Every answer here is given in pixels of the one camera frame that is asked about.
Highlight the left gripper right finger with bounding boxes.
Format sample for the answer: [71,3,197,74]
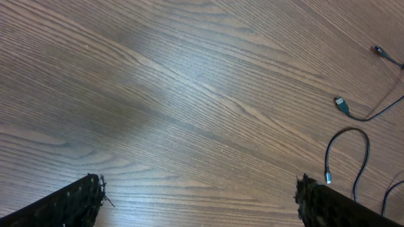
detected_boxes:
[294,174,401,227]

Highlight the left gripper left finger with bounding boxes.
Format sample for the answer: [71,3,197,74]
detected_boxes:
[1,173,109,227]

